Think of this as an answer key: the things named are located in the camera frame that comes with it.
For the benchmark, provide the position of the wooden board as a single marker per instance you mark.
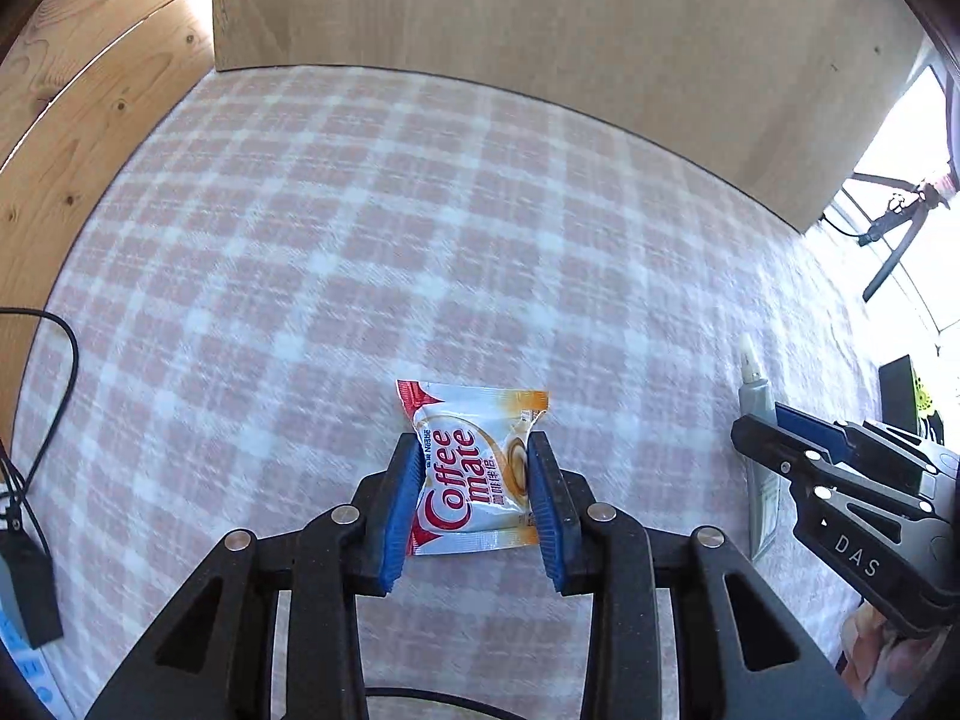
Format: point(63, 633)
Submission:
point(525, 30)

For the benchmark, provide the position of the white red coffee creamer sachet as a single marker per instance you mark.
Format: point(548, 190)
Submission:
point(469, 465)

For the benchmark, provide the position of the person's right hand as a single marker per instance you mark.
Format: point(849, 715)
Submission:
point(900, 660)

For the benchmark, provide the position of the yellow plastic shuttlecock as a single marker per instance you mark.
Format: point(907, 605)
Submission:
point(922, 397)

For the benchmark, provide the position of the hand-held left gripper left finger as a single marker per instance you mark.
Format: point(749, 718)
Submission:
point(401, 517)

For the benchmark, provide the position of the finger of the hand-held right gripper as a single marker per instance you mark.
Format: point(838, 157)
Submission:
point(810, 431)
point(772, 446)

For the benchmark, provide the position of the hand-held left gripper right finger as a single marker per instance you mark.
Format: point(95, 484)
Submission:
point(546, 517)

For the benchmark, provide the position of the slim white tube grey neck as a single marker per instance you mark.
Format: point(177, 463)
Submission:
point(765, 510)

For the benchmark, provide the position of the black storage tray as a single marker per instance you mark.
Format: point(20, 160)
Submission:
point(896, 390)

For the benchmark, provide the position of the black tripod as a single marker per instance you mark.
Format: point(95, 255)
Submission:
point(889, 262)

